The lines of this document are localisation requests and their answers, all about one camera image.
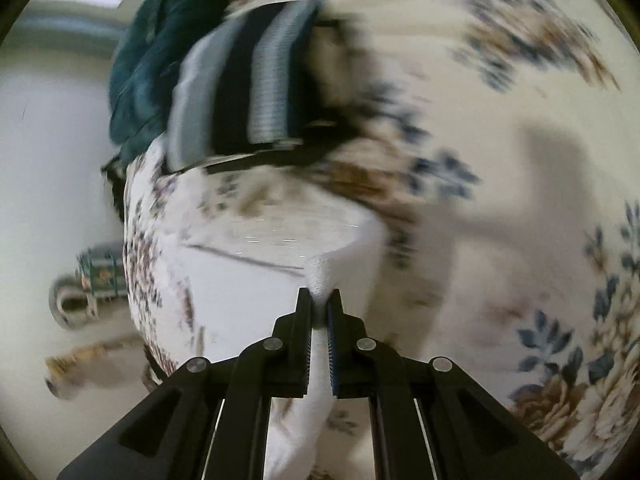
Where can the grey slipper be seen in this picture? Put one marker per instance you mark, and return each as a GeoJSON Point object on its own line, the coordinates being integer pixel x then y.
{"type": "Point", "coordinates": [70, 305]}

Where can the tan patterned slipper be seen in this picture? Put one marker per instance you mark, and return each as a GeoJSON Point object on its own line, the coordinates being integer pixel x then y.
{"type": "Point", "coordinates": [85, 365]}

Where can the floral bed sheet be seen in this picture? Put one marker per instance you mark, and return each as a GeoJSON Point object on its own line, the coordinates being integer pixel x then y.
{"type": "Point", "coordinates": [500, 185]}

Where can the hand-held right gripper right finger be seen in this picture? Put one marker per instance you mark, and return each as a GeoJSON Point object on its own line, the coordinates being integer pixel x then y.
{"type": "Point", "coordinates": [334, 350]}

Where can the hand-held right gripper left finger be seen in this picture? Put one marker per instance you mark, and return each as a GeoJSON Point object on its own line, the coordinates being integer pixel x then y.
{"type": "Point", "coordinates": [304, 340]}

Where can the white small garment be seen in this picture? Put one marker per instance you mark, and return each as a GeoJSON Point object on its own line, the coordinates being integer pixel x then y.
{"type": "Point", "coordinates": [280, 270]}

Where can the striped grey black cloth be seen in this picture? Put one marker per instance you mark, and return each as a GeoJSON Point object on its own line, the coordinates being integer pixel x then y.
{"type": "Point", "coordinates": [240, 85]}

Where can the teal blanket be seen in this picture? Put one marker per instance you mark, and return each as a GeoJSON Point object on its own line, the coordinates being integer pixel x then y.
{"type": "Point", "coordinates": [150, 60]}

